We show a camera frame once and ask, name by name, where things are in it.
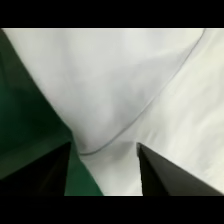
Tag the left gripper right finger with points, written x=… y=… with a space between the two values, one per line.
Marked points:
x=163 y=178

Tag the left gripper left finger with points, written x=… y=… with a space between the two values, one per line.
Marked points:
x=43 y=173

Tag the white shirt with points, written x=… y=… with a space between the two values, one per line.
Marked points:
x=126 y=93

